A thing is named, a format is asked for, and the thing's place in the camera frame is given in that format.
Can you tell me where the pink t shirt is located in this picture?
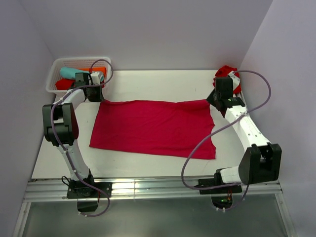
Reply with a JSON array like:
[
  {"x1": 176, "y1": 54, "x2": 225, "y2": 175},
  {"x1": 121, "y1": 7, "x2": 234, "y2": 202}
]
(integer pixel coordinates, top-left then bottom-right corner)
[{"x1": 89, "y1": 100, "x2": 215, "y2": 158}]

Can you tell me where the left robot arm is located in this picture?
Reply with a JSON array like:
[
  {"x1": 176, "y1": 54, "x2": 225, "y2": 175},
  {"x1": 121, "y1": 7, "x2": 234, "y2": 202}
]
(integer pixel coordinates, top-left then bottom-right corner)
[{"x1": 42, "y1": 71, "x2": 104, "y2": 197}]

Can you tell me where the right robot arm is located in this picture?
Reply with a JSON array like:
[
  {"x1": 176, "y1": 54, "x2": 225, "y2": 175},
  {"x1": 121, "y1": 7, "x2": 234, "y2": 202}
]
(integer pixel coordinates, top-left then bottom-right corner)
[{"x1": 206, "y1": 76, "x2": 282, "y2": 193}]

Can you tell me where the red crumpled t shirt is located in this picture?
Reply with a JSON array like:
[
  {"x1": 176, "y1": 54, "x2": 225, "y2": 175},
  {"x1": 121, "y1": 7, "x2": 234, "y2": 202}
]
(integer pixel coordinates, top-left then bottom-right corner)
[{"x1": 213, "y1": 65, "x2": 241, "y2": 94}]

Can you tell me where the orange rolled t shirt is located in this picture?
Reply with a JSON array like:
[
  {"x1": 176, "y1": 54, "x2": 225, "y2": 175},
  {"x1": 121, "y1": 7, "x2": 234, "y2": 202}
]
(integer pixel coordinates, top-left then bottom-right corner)
[{"x1": 80, "y1": 67, "x2": 107, "y2": 75}]

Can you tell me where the red rolled t shirt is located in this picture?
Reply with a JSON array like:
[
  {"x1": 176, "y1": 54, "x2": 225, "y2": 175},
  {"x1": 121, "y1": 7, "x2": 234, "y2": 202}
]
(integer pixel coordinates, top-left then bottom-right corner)
[{"x1": 55, "y1": 78, "x2": 75, "y2": 90}]

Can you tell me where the teal rolled t shirt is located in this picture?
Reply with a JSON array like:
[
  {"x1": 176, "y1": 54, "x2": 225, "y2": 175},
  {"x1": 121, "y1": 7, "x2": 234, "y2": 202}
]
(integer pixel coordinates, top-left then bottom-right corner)
[{"x1": 60, "y1": 67, "x2": 83, "y2": 79}]

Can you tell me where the white plastic basket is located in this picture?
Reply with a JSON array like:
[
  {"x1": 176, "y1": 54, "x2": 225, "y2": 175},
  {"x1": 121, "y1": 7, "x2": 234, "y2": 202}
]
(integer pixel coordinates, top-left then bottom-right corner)
[{"x1": 46, "y1": 56, "x2": 111, "y2": 97}]

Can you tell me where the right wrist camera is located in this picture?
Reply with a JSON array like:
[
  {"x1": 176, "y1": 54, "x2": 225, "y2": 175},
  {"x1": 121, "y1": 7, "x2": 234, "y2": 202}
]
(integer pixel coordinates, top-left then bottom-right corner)
[{"x1": 228, "y1": 71, "x2": 241, "y2": 94}]

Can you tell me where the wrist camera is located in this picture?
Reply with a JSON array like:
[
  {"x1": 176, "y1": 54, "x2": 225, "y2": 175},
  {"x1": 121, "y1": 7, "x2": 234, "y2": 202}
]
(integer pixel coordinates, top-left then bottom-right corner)
[
  {"x1": 228, "y1": 71, "x2": 241, "y2": 94},
  {"x1": 90, "y1": 71, "x2": 104, "y2": 85}
]

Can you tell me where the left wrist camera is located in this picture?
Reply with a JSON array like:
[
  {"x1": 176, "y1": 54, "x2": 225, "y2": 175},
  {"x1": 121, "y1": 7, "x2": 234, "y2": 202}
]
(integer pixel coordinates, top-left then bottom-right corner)
[{"x1": 90, "y1": 71, "x2": 104, "y2": 85}]

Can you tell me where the aluminium side rail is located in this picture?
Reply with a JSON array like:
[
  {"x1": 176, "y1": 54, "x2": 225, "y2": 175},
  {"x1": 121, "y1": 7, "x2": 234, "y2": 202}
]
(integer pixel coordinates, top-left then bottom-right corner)
[{"x1": 233, "y1": 91, "x2": 271, "y2": 175}]

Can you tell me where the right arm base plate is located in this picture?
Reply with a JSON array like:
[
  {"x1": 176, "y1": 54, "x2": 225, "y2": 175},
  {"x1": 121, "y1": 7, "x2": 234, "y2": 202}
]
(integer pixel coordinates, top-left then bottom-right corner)
[{"x1": 195, "y1": 178, "x2": 242, "y2": 195}]

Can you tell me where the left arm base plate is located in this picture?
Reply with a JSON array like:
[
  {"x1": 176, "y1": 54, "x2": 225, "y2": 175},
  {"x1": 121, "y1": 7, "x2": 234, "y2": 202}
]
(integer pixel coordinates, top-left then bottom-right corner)
[{"x1": 67, "y1": 181, "x2": 112, "y2": 199}]

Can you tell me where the aluminium front rail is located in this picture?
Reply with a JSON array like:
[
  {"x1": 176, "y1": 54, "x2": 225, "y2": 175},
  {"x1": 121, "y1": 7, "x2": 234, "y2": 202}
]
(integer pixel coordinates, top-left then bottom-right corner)
[{"x1": 23, "y1": 174, "x2": 283, "y2": 202}]

